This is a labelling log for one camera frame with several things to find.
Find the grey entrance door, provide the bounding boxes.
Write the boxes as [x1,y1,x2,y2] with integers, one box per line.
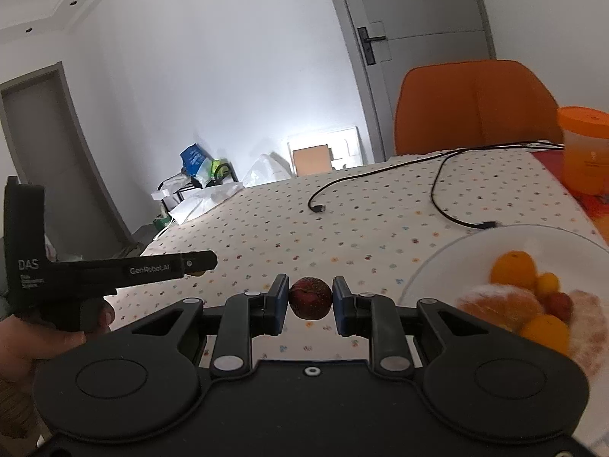
[320,0,498,165]

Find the blue bag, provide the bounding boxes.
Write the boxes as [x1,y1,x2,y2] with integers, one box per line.
[180,143,212,177]

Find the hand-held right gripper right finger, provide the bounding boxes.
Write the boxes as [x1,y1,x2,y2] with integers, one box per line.
[332,276,498,374]

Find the large orange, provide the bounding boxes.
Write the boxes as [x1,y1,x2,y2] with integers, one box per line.
[491,250,538,291]

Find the white plate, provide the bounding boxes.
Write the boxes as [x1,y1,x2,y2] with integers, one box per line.
[397,225,609,384]

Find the peeled pomelo segment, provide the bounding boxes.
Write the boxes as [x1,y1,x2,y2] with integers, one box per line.
[454,283,545,334]
[568,289,604,377]

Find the white plastic bag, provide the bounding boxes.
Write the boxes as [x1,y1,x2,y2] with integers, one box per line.
[242,152,292,186]

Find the black cable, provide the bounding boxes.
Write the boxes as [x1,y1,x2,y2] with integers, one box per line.
[430,140,564,229]
[308,140,564,214]

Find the person's left hand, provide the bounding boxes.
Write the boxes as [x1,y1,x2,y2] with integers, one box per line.
[0,297,116,382]

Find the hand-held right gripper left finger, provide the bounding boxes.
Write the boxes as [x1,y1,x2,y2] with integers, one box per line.
[121,273,291,378]

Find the orange chair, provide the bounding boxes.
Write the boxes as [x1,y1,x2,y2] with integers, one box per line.
[394,59,564,157]

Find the red printed placemat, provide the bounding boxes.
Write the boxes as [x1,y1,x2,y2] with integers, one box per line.
[526,147,609,248]

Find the cardboard box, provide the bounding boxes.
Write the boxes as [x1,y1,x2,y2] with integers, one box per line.
[287,126,361,177]

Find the white pillow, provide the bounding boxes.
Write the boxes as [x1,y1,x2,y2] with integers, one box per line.
[169,182,243,224]

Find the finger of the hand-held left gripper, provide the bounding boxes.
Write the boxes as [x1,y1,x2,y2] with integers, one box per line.
[183,250,218,278]

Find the black door handle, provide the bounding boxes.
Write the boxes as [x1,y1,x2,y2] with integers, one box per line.
[357,26,387,66]

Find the orange plastic cup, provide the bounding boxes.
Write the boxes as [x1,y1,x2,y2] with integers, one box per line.
[556,106,609,196]

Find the grey room door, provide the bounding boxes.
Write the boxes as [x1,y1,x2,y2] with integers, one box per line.
[0,62,131,258]

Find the dark red passion fruit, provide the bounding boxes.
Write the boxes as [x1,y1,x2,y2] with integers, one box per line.
[289,276,332,320]
[545,292,574,323]

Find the person's left forearm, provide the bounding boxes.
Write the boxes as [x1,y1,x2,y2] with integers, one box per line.
[0,377,46,443]

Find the black metal rack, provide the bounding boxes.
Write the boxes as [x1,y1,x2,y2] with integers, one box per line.
[157,171,239,203]

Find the small orange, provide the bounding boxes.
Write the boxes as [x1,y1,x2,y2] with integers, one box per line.
[536,272,560,296]

